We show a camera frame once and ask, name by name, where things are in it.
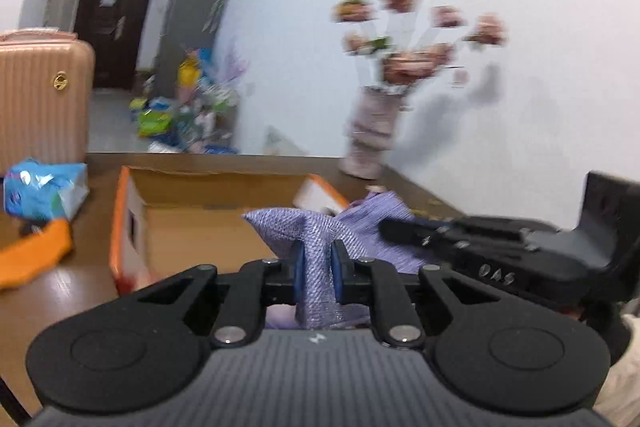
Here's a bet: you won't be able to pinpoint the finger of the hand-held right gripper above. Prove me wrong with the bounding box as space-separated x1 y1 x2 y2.
378 216 531 254

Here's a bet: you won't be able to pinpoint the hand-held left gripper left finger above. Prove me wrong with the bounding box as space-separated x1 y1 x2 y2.
137 241 306 349

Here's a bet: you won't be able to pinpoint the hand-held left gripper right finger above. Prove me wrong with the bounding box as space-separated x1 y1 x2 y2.
332 241 501 349

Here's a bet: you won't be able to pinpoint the lilac woven cloth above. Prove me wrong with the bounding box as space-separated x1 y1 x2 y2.
242 190 441 330

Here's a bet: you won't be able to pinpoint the orange cardboard box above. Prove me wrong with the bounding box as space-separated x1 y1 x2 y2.
109 165 351 295

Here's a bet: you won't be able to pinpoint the grey ribbed vase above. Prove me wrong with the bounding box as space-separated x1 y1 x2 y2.
339 87 411 180

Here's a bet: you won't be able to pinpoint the person's beige clothing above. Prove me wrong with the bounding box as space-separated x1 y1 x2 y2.
592 314 640 427

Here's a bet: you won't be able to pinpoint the pink artificial flower bouquet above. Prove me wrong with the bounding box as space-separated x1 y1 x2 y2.
332 0 508 88

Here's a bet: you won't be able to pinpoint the pile of colourful clutter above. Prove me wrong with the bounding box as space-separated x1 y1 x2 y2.
130 49 241 155

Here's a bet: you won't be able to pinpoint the purple artificial flowers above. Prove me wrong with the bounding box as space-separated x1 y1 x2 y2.
220 39 249 85

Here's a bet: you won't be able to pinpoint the blue tissue pack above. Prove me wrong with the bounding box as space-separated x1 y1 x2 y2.
4 158 90 222

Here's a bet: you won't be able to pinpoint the grey cabinet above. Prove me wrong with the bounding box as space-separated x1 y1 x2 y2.
155 0 236 100

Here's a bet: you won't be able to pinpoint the dark brown door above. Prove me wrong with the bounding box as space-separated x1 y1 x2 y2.
74 0 162 90

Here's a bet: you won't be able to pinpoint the pink ribbed suitcase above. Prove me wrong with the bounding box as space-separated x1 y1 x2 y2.
0 28 96 172

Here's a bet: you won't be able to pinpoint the orange strap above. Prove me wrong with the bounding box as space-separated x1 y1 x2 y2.
0 218 74 290

